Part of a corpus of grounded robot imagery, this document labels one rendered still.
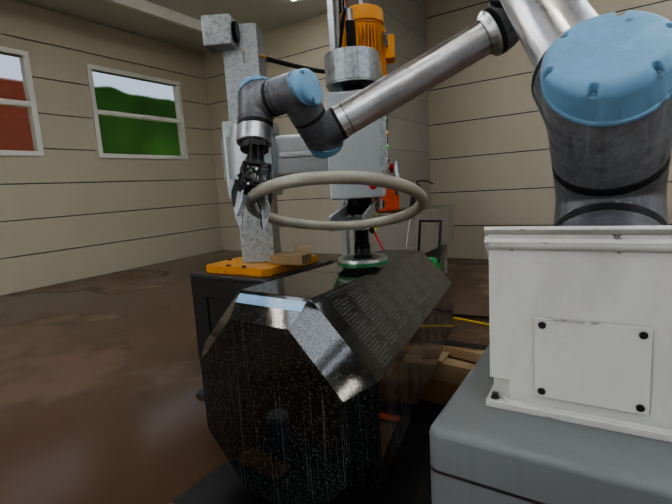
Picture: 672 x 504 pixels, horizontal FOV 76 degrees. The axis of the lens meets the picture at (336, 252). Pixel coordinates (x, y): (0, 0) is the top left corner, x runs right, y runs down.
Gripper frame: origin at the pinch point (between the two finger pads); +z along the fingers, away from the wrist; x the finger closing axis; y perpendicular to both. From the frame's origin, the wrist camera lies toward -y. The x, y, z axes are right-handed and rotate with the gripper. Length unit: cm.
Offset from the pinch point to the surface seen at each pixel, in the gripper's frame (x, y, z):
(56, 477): -61, -126, 90
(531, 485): 24, 63, 44
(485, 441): 20, 59, 39
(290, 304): 18.9, -33.2, 18.5
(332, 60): 35, -36, -74
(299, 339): 20.1, -26.5, 29.6
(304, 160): 46, -110, -63
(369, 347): 43, -24, 33
